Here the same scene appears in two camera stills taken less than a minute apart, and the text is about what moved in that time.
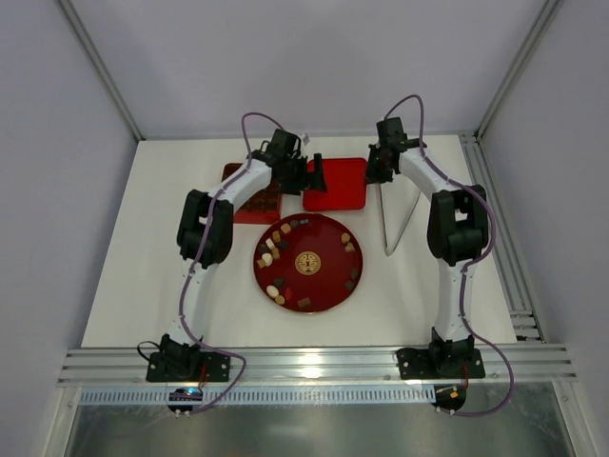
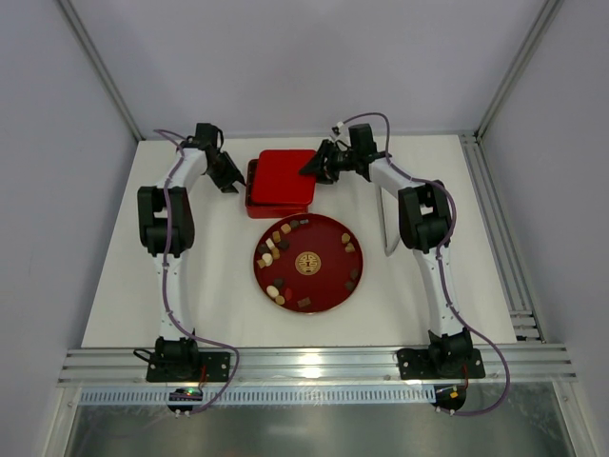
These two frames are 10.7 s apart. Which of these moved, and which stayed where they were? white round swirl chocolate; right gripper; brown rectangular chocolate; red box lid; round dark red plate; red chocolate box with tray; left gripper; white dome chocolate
Moved: red box lid; right gripper; left gripper; red chocolate box with tray
Stayed: round dark red plate; white round swirl chocolate; white dome chocolate; brown rectangular chocolate
